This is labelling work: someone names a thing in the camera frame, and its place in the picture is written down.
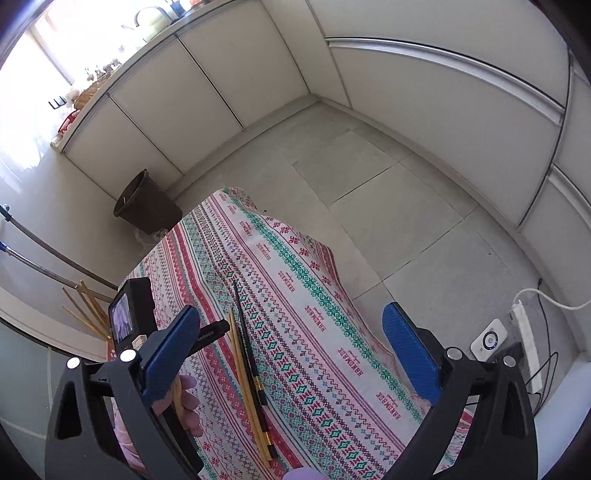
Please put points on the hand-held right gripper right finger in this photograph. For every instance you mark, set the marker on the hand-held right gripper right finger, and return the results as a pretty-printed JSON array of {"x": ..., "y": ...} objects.
[{"x": 411, "y": 355}]

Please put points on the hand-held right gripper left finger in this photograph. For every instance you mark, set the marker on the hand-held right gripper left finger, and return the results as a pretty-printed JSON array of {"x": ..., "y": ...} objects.
[{"x": 168, "y": 355}]

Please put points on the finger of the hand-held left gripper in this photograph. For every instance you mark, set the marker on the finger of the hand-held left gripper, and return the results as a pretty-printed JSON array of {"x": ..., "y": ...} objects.
[{"x": 212, "y": 334}]

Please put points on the black chopstick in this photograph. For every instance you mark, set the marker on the black chopstick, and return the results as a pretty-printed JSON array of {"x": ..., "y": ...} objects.
[
  {"x": 244, "y": 332},
  {"x": 265, "y": 429}
]

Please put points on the bundle of wooden chopsticks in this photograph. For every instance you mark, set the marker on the bundle of wooden chopsticks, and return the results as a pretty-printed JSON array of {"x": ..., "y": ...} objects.
[{"x": 90, "y": 302}]

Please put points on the tan chopstick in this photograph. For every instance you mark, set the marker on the tan chopstick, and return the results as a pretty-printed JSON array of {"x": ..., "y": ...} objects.
[{"x": 244, "y": 383}]

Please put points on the black chopsticks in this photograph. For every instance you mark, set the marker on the black chopsticks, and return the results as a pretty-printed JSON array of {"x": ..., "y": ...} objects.
[{"x": 251, "y": 387}]

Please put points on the person's left hand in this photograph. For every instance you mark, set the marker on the person's left hand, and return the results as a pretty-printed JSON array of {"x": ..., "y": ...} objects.
[{"x": 188, "y": 408}]

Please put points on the person's right hand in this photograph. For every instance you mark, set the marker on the person's right hand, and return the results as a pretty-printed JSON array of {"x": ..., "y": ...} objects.
[{"x": 305, "y": 475}]

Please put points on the small white electronic device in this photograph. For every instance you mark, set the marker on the small white electronic device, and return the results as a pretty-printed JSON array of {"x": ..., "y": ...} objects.
[{"x": 487, "y": 341}]

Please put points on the black clamp mop pole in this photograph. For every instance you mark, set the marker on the black clamp mop pole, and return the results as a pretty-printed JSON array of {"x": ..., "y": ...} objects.
[{"x": 55, "y": 249}]

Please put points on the patterned striped tablecloth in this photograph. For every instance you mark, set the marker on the patterned striped tablecloth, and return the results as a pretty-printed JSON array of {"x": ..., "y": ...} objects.
[{"x": 314, "y": 332}]

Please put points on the blue grip mop pole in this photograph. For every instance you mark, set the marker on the blue grip mop pole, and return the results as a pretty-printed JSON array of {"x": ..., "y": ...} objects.
[{"x": 37, "y": 263}]

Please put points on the dark brown trash bin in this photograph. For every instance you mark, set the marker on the dark brown trash bin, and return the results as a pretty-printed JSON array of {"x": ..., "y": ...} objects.
[{"x": 147, "y": 203}]

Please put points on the white power strip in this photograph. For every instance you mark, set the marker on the white power strip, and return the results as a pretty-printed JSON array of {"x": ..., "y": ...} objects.
[{"x": 525, "y": 341}]

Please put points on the red plastic basket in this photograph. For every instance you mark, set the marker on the red plastic basket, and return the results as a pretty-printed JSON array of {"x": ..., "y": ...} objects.
[{"x": 65, "y": 124}]

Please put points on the white kitchen countertop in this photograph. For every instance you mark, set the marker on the white kitchen countertop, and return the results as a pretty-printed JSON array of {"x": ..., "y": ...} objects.
[{"x": 101, "y": 99}]

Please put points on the wicker basket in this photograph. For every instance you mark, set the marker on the wicker basket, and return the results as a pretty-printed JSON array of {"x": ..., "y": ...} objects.
[{"x": 88, "y": 96}]

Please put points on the white three-door base cabinet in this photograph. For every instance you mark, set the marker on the white three-door base cabinet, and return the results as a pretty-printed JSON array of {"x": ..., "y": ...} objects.
[{"x": 184, "y": 78}]

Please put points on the white drawer base cabinet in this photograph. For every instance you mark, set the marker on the white drawer base cabinet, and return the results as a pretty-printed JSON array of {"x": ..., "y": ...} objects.
[{"x": 452, "y": 101}]

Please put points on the large white jug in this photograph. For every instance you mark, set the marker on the large white jug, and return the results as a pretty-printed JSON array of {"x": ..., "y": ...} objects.
[{"x": 152, "y": 22}]

